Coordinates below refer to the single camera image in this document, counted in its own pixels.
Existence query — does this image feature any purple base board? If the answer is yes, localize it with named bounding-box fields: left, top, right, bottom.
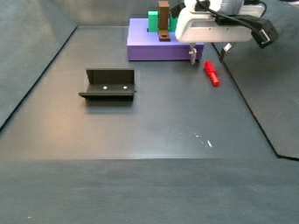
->
left=125, top=18, right=190, bottom=61

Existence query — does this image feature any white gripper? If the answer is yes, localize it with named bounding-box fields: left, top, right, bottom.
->
left=174, top=0, right=264, bottom=65

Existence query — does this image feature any black angle bracket holder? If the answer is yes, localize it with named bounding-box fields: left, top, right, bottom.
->
left=78, top=68, right=136, bottom=101

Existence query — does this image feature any brown upright block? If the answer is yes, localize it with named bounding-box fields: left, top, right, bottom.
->
left=157, top=1, right=170, bottom=42

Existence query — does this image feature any red peg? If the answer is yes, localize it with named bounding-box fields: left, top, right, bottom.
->
left=204, top=61, right=220, bottom=87

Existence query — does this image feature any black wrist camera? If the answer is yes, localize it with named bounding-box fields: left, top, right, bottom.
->
left=216, top=15, right=277, bottom=48

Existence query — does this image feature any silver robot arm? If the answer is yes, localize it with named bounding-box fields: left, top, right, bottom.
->
left=170, top=0, right=265, bottom=63

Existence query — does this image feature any green block right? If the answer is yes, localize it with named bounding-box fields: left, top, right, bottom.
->
left=168, top=15, right=177, bottom=32

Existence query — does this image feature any green block left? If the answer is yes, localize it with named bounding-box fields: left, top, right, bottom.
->
left=146, top=10, right=158, bottom=32

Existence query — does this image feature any green block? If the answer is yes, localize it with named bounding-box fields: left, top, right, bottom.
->
left=146, top=10, right=158, bottom=32
left=168, top=15, right=177, bottom=32

